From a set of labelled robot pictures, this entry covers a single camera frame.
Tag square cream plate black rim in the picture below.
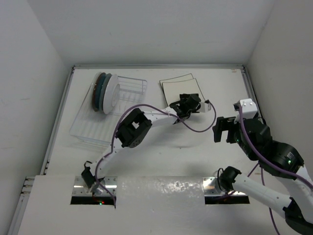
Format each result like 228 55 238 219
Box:
163 78 205 105

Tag red teal floral plate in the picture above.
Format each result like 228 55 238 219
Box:
103 74 120 114

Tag blue white floral plate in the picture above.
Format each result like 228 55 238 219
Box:
95 73 112 111

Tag teal blossom plate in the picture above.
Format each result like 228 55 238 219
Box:
91 72 107 112

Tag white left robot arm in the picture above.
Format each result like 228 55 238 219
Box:
81 94 208 195

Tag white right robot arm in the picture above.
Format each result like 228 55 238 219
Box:
213 117 313 235

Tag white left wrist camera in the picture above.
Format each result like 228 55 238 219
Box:
198 100 212 113

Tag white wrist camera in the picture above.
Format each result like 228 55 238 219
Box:
198 100 212 113
234 98 258 119

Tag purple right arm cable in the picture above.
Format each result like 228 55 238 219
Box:
239 107 313 235

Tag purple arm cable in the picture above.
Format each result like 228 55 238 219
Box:
94 101 217 204
239 107 313 235

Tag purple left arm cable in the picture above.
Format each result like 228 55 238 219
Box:
94 101 217 204

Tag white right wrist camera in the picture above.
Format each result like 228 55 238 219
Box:
234 98 258 119

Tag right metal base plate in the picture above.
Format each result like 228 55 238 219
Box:
202 176 246 197

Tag metal base plate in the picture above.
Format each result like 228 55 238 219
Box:
72 176 117 197
202 176 246 197

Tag clear wire dish rack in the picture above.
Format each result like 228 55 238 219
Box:
69 76 147 146

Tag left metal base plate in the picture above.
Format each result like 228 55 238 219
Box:
72 176 117 197

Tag aluminium table frame rail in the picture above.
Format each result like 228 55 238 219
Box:
17 65 272 235

